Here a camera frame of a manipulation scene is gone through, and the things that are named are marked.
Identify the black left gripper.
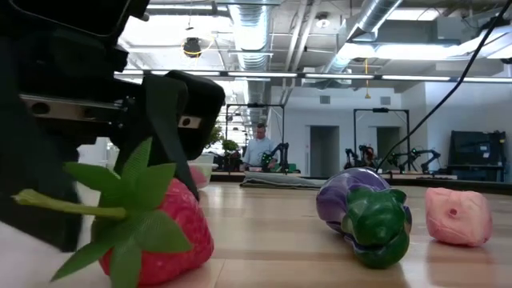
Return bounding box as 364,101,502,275
0,0,130,253

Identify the red toy fruit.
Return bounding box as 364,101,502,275
190,166,208,188

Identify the red toy strawberry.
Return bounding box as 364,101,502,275
10,138,215,288

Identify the purple toy eggplant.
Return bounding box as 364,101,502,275
315,166,413,270

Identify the bumpy pink toy fruit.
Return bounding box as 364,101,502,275
424,187,494,248

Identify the clear plastic tupperware container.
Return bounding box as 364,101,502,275
187,153,219,190

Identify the green potted plant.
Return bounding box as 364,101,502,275
206,123,224,151

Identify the small background green plant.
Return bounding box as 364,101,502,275
221,138,240,155

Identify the black ceiling-mounted device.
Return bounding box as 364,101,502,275
182,36,202,58

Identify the person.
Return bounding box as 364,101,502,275
242,122,277,171

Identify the long ceiling light strip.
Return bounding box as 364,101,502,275
114,68,512,83

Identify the black and green background robot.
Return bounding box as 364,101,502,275
262,142,291,174

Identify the grey folded cloth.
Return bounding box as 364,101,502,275
239,170,327,189

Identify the grey door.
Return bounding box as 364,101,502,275
375,126,401,161
310,125,341,177

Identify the yellow hanging pendant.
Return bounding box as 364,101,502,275
363,58,371,100

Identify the bright ceiling light panel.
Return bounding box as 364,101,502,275
338,42,453,61

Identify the black cabinet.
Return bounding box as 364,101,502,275
447,130,508,182

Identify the round silver ventilation duct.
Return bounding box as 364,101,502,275
228,0,274,141

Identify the black metal rig frame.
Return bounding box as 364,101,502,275
353,106,411,161

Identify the slanted silver ventilation duct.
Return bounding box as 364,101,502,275
322,0,404,74

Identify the long black arm cable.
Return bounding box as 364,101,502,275
375,2,512,172

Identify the black aluminium table frame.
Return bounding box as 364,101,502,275
210,162,512,197

